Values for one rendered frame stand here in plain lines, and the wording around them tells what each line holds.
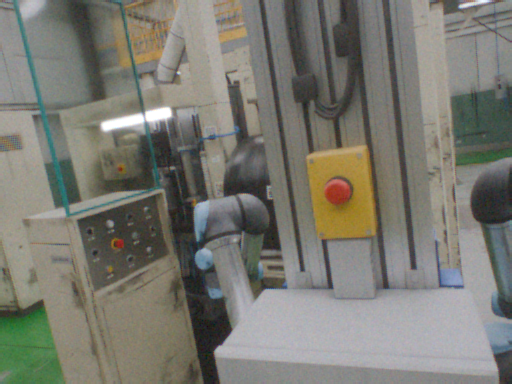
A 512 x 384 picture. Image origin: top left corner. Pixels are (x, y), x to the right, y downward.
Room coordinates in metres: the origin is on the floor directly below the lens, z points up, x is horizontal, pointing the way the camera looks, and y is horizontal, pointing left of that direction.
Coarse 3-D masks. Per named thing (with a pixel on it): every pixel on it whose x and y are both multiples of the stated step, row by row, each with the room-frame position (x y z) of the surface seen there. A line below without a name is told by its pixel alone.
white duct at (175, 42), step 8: (176, 16) 2.50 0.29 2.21; (176, 24) 2.50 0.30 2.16; (176, 32) 2.51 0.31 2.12; (168, 40) 2.55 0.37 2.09; (176, 40) 2.53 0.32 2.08; (184, 40) 2.54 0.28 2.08; (168, 48) 2.56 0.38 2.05; (176, 48) 2.55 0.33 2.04; (168, 56) 2.56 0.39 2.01; (176, 56) 2.57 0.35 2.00; (160, 64) 2.61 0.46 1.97; (168, 64) 2.58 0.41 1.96; (176, 64) 2.60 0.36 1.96; (160, 72) 2.61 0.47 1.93; (168, 72) 2.60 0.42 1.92
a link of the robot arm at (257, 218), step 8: (248, 200) 1.21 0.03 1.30; (256, 200) 1.23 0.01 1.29; (248, 208) 1.19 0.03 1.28; (256, 208) 1.21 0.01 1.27; (264, 208) 1.24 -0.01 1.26; (248, 216) 1.19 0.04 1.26; (256, 216) 1.20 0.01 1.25; (264, 216) 1.23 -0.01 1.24; (248, 224) 1.20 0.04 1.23; (256, 224) 1.22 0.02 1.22; (264, 224) 1.25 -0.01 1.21; (248, 232) 1.27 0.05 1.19; (256, 232) 1.26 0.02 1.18; (264, 232) 1.28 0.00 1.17; (248, 240) 1.31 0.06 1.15; (256, 240) 1.30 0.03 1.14; (248, 248) 1.34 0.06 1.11; (256, 248) 1.34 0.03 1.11; (248, 256) 1.36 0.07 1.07; (256, 256) 1.37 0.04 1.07; (248, 264) 1.40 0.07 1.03; (256, 264) 1.41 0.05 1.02; (248, 272) 1.43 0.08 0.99; (256, 272) 1.46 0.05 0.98; (256, 280) 1.48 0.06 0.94
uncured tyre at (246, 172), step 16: (240, 144) 1.95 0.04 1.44; (256, 144) 1.89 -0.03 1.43; (240, 160) 1.86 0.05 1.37; (256, 160) 1.80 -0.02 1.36; (224, 176) 1.90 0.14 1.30; (240, 176) 1.81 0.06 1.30; (256, 176) 1.76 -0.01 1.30; (224, 192) 1.86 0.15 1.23; (240, 192) 1.79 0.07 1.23; (256, 192) 1.75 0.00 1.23; (272, 208) 1.73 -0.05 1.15; (272, 224) 1.74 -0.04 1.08; (272, 240) 1.80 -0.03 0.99
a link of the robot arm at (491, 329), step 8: (488, 328) 0.91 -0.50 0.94; (496, 328) 0.90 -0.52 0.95; (504, 328) 0.89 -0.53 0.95; (488, 336) 0.87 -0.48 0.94; (496, 336) 0.87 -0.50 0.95; (504, 336) 0.86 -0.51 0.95; (496, 344) 0.84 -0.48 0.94; (504, 344) 0.83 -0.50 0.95; (496, 352) 0.84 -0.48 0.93; (504, 352) 0.83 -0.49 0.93; (496, 360) 0.84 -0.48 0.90; (504, 360) 0.83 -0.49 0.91; (504, 368) 0.83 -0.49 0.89; (504, 376) 0.83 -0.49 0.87
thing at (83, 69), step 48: (48, 0) 1.81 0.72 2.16; (96, 0) 2.02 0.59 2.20; (48, 48) 1.77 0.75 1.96; (96, 48) 1.97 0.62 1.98; (48, 96) 1.72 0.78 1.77; (96, 96) 1.92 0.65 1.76; (48, 144) 1.69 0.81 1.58; (96, 144) 1.87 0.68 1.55; (144, 144) 2.11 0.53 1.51; (96, 192) 1.82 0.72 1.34; (144, 192) 2.05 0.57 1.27
